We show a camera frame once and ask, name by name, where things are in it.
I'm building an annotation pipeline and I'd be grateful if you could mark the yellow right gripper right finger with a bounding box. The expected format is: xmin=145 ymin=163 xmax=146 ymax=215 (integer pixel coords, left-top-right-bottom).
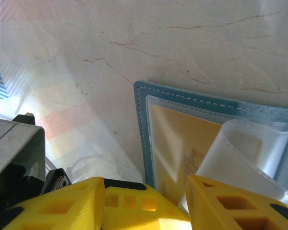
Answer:
xmin=185 ymin=174 xmax=288 ymax=230

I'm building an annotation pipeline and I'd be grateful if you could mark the gold credit card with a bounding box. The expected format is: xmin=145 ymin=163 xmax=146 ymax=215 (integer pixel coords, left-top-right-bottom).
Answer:
xmin=150 ymin=105 xmax=264 ymax=199

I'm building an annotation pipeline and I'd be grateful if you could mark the blue card holder wallet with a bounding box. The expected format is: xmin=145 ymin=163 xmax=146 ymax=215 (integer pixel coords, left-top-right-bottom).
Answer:
xmin=133 ymin=80 xmax=288 ymax=211

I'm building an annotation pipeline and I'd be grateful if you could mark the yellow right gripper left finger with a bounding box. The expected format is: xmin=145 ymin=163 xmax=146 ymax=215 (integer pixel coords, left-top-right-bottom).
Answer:
xmin=2 ymin=176 xmax=106 ymax=230

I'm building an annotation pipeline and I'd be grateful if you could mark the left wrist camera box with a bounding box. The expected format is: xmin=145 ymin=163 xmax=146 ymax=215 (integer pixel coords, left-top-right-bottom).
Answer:
xmin=0 ymin=114 xmax=47 ymax=185

